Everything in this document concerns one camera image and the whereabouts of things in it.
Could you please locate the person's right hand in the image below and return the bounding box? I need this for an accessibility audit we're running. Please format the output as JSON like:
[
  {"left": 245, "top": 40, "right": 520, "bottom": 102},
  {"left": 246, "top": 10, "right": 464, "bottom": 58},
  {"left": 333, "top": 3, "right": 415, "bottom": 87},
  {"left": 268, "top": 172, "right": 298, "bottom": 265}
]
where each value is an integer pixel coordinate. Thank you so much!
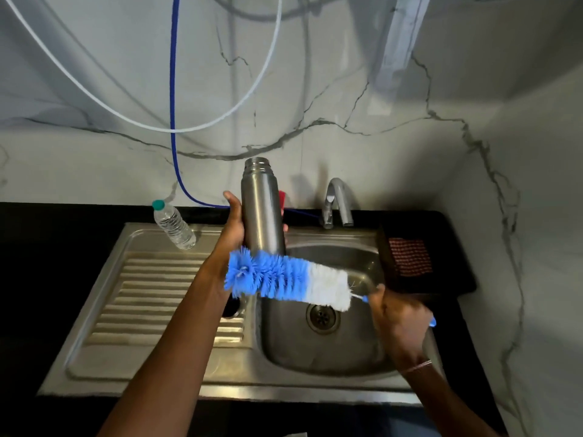
[{"left": 367, "top": 284, "right": 434, "bottom": 373}]

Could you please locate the person's left hand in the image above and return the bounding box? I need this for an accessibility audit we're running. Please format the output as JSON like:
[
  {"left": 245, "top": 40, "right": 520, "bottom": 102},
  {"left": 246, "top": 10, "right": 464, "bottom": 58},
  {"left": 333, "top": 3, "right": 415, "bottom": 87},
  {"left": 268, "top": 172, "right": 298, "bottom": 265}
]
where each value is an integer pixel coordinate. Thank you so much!
[{"left": 200, "top": 191, "right": 289, "bottom": 296}]

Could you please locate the steel flask bottle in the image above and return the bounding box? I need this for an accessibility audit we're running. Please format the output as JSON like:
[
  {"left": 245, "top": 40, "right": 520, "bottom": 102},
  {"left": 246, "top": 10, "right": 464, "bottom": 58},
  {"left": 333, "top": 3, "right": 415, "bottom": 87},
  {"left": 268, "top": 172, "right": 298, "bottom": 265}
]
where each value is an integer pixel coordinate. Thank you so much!
[{"left": 240, "top": 157, "right": 287, "bottom": 259}]

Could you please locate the blue white bottle brush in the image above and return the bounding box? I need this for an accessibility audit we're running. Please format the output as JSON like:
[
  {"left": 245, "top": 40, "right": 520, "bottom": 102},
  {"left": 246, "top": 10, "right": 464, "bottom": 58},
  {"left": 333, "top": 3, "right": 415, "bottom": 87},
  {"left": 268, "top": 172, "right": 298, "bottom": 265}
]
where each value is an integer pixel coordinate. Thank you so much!
[{"left": 223, "top": 247, "right": 437, "bottom": 328}]

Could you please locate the steel flask cup lid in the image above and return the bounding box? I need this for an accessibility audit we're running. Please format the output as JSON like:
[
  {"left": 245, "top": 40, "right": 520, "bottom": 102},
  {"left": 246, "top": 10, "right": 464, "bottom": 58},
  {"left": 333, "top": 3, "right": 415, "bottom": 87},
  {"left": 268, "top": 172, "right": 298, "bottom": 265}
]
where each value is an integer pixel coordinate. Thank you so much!
[{"left": 222, "top": 293, "right": 247, "bottom": 320}]

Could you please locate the person's right forearm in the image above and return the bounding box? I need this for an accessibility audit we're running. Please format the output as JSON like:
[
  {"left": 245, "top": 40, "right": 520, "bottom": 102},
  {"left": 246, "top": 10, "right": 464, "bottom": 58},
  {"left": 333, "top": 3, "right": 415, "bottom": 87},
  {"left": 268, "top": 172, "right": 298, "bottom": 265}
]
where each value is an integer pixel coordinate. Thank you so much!
[{"left": 403, "top": 364, "right": 502, "bottom": 437}]

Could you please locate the person's left forearm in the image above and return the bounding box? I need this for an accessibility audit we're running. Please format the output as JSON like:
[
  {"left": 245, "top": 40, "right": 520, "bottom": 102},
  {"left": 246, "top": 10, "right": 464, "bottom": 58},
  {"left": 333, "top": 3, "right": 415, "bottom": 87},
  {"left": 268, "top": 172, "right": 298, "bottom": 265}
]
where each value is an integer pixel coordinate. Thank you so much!
[{"left": 95, "top": 268, "right": 231, "bottom": 437}]

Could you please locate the clear plastic water bottle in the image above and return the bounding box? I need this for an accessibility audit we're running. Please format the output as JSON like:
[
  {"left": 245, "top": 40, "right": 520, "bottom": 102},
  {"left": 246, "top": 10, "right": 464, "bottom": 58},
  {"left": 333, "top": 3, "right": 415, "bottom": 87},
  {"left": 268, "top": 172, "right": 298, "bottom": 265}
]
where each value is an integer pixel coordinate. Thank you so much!
[{"left": 151, "top": 199, "right": 197, "bottom": 251}]

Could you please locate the red checkered cloth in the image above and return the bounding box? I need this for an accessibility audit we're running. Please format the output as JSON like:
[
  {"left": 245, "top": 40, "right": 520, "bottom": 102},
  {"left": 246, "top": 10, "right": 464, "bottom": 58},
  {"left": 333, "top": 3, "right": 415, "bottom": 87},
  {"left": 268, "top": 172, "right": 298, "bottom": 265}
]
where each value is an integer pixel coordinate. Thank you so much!
[{"left": 388, "top": 237, "right": 432, "bottom": 278}]

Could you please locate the dark woven tray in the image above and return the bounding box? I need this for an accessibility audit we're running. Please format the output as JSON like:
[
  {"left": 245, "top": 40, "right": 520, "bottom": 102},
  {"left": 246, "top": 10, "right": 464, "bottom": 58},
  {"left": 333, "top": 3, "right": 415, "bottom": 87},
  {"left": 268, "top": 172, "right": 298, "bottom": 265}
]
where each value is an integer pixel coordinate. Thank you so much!
[{"left": 375, "top": 209, "right": 478, "bottom": 296}]

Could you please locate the metal sink drain strainer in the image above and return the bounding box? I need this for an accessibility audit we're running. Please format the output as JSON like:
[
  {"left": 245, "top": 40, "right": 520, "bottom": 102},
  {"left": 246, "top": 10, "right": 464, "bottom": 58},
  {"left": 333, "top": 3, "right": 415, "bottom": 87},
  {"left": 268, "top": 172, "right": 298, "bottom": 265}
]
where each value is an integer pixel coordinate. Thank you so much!
[{"left": 305, "top": 302, "right": 341, "bottom": 336}]

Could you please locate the chrome sink faucet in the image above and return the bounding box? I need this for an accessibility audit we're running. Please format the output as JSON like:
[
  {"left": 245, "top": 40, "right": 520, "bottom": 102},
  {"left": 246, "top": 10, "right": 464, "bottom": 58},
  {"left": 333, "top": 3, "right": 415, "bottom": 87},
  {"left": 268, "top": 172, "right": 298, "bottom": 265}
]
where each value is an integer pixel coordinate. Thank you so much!
[{"left": 319, "top": 177, "right": 355, "bottom": 231}]

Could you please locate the stainless steel sink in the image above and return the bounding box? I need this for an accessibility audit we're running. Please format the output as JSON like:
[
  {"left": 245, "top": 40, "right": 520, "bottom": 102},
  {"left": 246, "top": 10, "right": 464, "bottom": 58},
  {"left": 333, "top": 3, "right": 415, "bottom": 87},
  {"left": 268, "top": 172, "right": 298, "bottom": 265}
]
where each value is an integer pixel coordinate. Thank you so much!
[{"left": 37, "top": 222, "right": 445, "bottom": 405}]

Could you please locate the red white thread bracelet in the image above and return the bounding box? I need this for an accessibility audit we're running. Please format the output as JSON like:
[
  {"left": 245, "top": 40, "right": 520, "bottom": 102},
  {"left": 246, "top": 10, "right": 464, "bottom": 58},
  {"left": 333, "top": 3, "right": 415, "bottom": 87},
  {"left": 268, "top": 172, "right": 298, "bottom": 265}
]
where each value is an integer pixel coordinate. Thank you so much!
[{"left": 400, "top": 359, "right": 434, "bottom": 375}]

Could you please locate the white hose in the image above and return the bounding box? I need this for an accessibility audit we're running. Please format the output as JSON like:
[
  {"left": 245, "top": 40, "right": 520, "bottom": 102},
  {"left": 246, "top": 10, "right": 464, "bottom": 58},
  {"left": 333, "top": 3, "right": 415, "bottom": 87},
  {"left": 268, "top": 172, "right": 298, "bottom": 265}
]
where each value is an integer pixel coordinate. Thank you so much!
[{"left": 0, "top": 0, "right": 284, "bottom": 134}]

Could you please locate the blue hose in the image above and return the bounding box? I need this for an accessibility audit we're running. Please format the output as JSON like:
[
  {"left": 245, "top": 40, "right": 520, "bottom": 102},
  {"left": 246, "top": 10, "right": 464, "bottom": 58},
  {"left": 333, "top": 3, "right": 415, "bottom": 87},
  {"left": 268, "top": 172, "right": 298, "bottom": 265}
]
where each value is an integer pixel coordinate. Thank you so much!
[{"left": 169, "top": 0, "right": 322, "bottom": 222}]

